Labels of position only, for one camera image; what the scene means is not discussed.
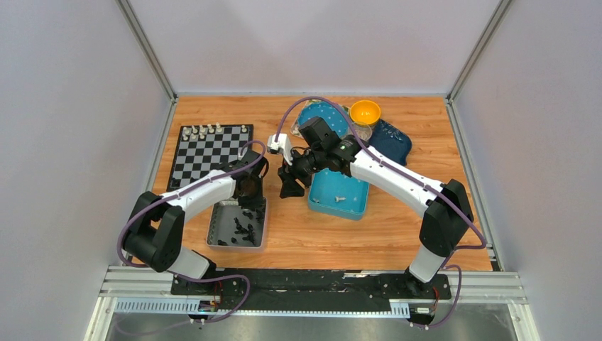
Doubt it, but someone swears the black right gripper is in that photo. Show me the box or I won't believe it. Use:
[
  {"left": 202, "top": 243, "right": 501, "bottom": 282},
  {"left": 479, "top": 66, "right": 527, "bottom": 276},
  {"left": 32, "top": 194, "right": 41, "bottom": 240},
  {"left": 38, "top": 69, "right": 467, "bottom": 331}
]
[{"left": 278, "top": 147, "right": 327, "bottom": 200}]

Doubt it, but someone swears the silver metal tray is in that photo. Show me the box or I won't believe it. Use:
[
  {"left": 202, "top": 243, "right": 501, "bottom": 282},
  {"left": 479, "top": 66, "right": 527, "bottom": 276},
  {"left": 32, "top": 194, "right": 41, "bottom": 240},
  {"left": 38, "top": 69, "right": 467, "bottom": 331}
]
[{"left": 206, "top": 197, "right": 268, "bottom": 252}]

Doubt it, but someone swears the floral rectangular tray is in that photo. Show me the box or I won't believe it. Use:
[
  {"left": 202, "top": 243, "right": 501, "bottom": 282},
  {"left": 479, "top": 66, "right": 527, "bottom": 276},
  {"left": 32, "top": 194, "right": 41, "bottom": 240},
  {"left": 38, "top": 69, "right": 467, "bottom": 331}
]
[{"left": 289, "top": 96, "right": 351, "bottom": 140}]

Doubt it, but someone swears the clear glass cup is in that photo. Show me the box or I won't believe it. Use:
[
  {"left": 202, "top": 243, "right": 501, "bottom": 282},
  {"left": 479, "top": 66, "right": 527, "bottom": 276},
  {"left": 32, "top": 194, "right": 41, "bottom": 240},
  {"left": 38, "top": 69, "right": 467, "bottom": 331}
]
[{"left": 352, "top": 122, "right": 373, "bottom": 142}]

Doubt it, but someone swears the dark blue leaf plate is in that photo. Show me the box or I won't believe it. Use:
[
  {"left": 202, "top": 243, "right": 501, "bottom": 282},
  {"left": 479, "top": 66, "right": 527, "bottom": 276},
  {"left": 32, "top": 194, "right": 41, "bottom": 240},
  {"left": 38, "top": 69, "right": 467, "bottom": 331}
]
[{"left": 369, "top": 119, "right": 412, "bottom": 166}]

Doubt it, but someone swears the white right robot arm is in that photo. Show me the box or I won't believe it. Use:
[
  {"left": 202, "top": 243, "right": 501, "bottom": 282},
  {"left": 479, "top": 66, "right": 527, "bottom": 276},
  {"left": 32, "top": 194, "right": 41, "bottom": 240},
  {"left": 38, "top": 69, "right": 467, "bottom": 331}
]
[{"left": 268, "top": 117, "right": 474, "bottom": 298}]

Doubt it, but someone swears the blue plastic bin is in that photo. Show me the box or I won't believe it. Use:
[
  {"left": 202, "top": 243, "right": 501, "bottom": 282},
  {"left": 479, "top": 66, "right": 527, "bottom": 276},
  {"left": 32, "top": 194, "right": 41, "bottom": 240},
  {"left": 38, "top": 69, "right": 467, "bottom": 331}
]
[{"left": 307, "top": 169, "right": 370, "bottom": 221}]

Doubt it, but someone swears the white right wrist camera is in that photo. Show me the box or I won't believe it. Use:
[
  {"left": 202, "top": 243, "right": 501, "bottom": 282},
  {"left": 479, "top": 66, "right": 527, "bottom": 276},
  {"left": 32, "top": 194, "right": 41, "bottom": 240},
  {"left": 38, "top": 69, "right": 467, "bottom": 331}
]
[{"left": 267, "top": 133, "right": 293, "bottom": 166}]

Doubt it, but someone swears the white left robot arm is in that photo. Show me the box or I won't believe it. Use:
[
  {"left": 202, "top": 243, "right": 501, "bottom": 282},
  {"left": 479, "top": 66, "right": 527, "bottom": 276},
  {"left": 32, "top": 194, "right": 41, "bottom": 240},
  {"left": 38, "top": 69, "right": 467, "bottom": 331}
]
[{"left": 116, "top": 148, "right": 269, "bottom": 295}]

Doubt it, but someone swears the yellow bowl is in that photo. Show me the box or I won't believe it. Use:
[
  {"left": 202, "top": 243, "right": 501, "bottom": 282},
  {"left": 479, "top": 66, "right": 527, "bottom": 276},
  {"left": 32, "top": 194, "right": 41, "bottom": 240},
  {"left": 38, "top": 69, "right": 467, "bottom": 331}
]
[{"left": 349, "top": 99, "right": 381, "bottom": 126}]

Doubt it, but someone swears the light blue dotted plate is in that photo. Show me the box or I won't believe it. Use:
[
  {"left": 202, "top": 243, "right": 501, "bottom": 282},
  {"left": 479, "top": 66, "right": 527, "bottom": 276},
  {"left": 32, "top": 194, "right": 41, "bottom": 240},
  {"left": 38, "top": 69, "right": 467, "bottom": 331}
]
[{"left": 297, "top": 102, "right": 352, "bottom": 137}]

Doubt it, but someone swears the black and white chessboard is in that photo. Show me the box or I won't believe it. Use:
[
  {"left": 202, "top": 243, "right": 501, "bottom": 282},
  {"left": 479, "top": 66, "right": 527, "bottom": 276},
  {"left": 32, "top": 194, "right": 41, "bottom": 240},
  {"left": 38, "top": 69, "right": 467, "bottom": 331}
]
[{"left": 166, "top": 124, "right": 254, "bottom": 192}]

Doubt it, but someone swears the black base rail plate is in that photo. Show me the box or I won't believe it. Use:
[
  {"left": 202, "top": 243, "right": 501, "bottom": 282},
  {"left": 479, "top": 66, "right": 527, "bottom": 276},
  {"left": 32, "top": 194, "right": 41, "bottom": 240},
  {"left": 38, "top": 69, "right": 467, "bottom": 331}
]
[{"left": 170, "top": 268, "right": 452, "bottom": 312}]

